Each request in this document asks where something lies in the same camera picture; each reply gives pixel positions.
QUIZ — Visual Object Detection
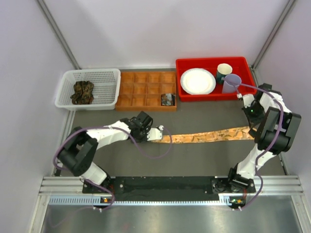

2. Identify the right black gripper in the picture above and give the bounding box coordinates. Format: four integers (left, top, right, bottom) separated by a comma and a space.
242, 102, 265, 129

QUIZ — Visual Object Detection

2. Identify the orange patterned tie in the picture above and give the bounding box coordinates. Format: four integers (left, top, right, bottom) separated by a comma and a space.
152, 126, 254, 144

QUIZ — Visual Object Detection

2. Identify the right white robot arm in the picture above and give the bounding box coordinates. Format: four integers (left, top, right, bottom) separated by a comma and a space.
226, 83, 301, 192

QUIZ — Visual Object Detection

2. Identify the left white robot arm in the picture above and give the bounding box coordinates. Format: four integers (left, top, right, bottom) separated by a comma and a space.
55, 111, 162, 193

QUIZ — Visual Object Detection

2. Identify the orange compartment tray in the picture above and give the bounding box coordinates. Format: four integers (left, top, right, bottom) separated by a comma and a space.
115, 71, 177, 112

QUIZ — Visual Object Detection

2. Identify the rolled dark patterned tie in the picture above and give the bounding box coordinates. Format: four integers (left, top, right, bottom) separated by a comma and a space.
161, 93, 175, 106

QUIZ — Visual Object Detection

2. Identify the lavender plastic cup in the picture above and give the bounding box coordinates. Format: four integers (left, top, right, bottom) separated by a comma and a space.
222, 74, 242, 94

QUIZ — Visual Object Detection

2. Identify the white perforated plastic basket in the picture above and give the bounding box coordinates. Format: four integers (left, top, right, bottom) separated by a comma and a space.
55, 68, 121, 111

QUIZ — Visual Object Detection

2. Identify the red plastic bin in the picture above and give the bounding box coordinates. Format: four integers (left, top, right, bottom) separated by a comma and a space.
175, 57, 255, 102

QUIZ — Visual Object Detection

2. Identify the green cup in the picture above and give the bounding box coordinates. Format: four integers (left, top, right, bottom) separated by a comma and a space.
216, 63, 233, 84

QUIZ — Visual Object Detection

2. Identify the dark camouflage tie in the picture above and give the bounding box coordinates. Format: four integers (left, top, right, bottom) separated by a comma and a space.
70, 81, 94, 105

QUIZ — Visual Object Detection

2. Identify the white paper plate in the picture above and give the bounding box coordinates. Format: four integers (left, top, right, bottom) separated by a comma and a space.
180, 68, 216, 95

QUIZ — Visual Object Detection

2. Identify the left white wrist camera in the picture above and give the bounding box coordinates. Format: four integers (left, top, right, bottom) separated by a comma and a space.
147, 125, 164, 141

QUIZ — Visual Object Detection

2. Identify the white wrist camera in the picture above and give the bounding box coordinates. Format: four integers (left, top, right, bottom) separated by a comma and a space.
237, 93, 255, 108
147, 125, 164, 141

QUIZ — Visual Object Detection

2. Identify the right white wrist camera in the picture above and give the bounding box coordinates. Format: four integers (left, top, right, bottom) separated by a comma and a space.
237, 93, 255, 108

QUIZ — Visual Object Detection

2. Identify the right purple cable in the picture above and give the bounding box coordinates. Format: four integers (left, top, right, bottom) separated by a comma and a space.
222, 77, 285, 211

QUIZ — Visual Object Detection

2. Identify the purple cable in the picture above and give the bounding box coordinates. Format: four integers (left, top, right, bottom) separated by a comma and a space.
53, 125, 173, 213
222, 77, 285, 211

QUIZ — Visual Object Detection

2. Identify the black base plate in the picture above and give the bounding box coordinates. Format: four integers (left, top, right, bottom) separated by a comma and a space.
82, 175, 256, 201

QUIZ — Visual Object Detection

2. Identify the slotted cable duct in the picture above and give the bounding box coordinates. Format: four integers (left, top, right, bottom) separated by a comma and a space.
49, 196, 243, 207

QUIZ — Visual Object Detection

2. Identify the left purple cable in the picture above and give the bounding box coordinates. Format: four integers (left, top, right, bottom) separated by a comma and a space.
53, 125, 173, 213

